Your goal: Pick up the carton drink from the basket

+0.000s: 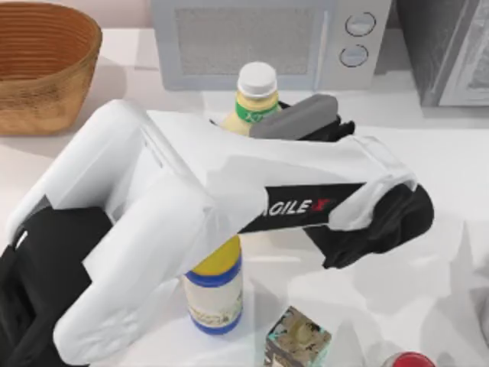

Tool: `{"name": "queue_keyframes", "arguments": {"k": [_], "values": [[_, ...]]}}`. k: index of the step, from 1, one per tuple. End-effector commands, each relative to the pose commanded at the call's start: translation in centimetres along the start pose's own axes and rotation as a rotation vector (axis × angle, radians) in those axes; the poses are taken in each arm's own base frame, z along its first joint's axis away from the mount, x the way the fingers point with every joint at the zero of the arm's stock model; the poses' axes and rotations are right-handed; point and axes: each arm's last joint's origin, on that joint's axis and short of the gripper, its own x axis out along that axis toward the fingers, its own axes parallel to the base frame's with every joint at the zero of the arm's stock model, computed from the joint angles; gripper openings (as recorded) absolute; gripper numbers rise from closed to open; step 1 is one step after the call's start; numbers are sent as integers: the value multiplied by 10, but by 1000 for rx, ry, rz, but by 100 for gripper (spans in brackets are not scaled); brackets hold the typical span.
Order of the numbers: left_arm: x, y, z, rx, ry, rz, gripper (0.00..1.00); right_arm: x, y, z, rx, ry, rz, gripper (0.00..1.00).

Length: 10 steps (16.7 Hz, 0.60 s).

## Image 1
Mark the round microwave knob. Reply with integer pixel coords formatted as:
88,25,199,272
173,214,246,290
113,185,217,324
345,11,377,37
339,43,370,69

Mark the brown wicker basket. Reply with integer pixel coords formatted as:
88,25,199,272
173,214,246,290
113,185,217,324
0,0,103,136

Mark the red can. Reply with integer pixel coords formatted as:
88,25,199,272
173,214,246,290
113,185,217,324
381,351,439,367

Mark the white jar with yellow lid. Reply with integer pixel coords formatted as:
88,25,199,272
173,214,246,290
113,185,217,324
182,234,245,336

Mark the teal and brown carton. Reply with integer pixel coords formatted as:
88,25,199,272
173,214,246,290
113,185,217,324
263,305,333,367

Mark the microwave oven door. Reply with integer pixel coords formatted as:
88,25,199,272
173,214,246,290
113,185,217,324
151,0,330,91

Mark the pale microwave oven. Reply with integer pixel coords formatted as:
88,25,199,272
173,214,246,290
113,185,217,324
150,0,391,93

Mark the yellow bottle with white cap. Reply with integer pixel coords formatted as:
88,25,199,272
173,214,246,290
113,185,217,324
219,63,284,138

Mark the grey cabinet with dark inside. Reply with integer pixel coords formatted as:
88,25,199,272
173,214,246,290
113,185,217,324
395,0,489,109

